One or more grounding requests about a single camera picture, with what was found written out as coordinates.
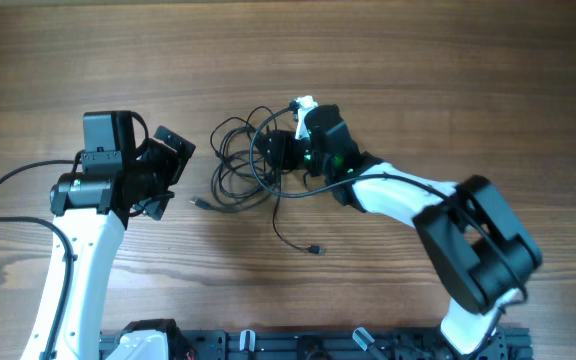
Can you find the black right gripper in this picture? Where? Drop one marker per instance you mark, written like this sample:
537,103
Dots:
278,150

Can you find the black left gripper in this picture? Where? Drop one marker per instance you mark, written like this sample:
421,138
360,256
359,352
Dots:
172,163

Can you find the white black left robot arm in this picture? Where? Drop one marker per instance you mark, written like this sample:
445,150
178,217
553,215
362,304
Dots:
119,178

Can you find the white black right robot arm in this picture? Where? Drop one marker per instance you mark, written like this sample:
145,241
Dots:
480,250

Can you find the black aluminium base frame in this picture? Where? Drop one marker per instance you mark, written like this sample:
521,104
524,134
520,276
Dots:
162,339

